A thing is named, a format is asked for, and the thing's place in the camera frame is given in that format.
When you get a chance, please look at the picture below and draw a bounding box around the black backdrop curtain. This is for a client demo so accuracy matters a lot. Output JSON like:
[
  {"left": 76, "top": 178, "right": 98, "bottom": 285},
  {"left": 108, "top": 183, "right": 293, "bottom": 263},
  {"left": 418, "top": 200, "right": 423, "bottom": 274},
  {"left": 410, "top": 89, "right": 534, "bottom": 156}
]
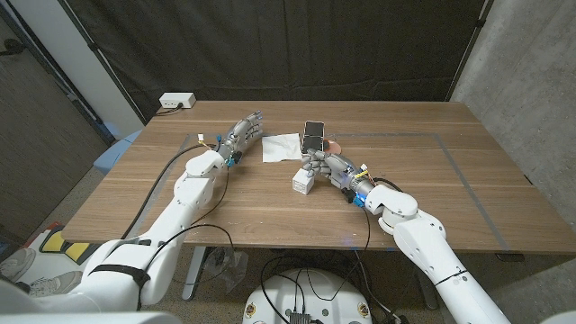
[{"left": 58, "top": 0, "right": 491, "bottom": 123}]

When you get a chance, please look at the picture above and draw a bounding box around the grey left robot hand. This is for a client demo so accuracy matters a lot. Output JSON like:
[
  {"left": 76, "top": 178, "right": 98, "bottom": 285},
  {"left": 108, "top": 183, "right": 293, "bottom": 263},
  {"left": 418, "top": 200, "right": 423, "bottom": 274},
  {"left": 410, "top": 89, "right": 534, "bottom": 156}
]
[{"left": 218, "top": 110, "right": 265, "bottom": 162}]

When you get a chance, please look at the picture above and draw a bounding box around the pink-rimmed folding compact mirror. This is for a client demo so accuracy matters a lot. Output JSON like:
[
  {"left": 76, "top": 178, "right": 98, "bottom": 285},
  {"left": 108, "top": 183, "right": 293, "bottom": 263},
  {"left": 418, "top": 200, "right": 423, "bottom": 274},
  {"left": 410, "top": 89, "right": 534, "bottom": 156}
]
[{"left": 300, "top": 120, "right": 326, "bottom": 157}]

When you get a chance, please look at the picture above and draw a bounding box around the black power strip cable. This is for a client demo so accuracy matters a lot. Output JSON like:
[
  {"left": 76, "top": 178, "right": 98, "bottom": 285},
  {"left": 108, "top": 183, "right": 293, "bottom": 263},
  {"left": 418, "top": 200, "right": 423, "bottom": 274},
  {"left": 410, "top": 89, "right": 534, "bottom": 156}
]
[{"left": 155, "top": 103, "right": 184, "bottom": 117}]

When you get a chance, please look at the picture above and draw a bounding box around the grey table leg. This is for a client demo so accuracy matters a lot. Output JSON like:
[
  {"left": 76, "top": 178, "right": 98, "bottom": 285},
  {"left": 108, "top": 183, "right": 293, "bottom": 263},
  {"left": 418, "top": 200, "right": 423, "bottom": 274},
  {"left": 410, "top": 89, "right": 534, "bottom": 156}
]
[
  {"left": 182, "top": 246, "right": 208, "bottom": 302},
  {"left": 411, "top": 265, "right": 438, "bottom": 311}
]

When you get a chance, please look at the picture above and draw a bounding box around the clear plastic bag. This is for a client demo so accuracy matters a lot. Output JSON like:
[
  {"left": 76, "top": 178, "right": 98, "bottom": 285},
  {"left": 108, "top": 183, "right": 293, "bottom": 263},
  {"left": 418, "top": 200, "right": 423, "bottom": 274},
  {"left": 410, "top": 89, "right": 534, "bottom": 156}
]
[{"left": 204, "top": 246, "right": 249, "bottom": 293}]

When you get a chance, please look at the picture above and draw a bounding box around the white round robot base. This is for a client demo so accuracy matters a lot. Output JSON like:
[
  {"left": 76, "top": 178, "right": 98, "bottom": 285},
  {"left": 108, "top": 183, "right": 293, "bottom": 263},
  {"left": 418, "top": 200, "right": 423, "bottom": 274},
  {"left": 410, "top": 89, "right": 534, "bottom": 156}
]
[{"left": 242, "top": 268, "right": 374, "bottom": 324}]

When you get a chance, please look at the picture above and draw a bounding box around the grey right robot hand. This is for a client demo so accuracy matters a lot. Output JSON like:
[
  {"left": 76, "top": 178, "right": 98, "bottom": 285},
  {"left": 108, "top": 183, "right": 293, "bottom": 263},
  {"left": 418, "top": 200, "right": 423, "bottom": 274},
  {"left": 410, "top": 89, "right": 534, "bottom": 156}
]
[{"left": 301, "top": 149, "right": 375, "bottom": 198}]

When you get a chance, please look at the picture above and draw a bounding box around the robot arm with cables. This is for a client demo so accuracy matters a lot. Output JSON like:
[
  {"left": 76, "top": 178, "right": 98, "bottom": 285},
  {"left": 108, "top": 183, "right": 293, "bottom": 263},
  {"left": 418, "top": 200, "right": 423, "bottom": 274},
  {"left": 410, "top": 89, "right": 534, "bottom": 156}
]
[{"left": 120, "top": 142, "right": 218, "bottom": 240}]

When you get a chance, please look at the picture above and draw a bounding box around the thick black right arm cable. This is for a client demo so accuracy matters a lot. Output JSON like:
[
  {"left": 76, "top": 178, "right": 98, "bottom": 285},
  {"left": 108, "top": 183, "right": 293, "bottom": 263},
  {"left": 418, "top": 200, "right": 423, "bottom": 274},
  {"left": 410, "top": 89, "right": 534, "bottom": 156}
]
[{"left": 372, "top": 176, "right": 404, "bottom": 194}]

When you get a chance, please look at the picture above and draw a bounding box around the pink round disc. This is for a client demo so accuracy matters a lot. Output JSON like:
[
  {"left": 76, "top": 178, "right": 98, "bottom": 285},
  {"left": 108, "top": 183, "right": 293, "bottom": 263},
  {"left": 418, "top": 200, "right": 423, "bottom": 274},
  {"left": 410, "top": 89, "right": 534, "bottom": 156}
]
[{"left": 322, "top": 139, "right": 343, "bottom": 157}]

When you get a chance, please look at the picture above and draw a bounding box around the backdrop stand pole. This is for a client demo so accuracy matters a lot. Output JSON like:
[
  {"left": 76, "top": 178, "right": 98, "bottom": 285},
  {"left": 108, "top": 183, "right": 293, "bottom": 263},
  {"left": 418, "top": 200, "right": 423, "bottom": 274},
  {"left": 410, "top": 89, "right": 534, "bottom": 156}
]
[
  {"left": 58, "top": 0, "right": 148, "bottom": 125},
  {"left": 445, "top": 0, "right": 495, "bottom": 103}
]

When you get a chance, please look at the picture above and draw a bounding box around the light blue plastic seat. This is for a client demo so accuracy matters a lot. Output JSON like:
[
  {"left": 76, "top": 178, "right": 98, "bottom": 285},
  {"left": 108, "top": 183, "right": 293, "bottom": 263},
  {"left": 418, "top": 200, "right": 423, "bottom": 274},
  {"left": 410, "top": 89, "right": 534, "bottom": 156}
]
[{"left": 93, "top": 121, "right": 143, "bottom": 176}]

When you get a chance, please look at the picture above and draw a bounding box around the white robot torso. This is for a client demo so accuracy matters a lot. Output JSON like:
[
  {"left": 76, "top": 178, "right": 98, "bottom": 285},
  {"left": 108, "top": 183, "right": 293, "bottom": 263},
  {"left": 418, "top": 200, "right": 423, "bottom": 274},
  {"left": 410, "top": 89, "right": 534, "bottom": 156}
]
[{"left": 0, "top": 311, "right": 184, "bottom": 324}]

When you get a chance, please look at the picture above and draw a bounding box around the white power strip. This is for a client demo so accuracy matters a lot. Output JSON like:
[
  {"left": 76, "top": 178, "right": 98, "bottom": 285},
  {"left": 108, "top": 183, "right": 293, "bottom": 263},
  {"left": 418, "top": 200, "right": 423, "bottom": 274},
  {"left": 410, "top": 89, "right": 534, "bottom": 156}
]
[{"left": 158, "top": 92, "right": 197, "bottom": 110}]

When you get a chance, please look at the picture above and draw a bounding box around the grey sneaker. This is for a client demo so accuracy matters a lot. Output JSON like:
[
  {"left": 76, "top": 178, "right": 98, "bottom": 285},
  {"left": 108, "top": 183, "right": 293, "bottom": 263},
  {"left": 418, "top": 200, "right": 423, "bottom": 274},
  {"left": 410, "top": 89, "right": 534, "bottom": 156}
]
[
  {"left": 27, "top": 270, "right": 85, "bottom": 298},
  {"left": 0, "top": 247, "right": 37, "bottom": 281}
]

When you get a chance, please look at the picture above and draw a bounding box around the white paper napkin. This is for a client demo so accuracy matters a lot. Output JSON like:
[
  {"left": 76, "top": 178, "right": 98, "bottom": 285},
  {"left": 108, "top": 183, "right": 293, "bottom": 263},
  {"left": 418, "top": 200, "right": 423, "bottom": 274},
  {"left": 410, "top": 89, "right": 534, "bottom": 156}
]
[{"left": 261, "top": 132, "right": 303, "bottom": 164}]

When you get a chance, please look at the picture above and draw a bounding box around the small white box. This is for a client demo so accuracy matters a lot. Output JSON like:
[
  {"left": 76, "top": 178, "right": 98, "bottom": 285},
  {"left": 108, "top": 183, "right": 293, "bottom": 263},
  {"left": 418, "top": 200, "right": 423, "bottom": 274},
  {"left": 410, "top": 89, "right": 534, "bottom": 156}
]
[{"left": 292, "top": 168, "right": 315, "bottom": 196}]

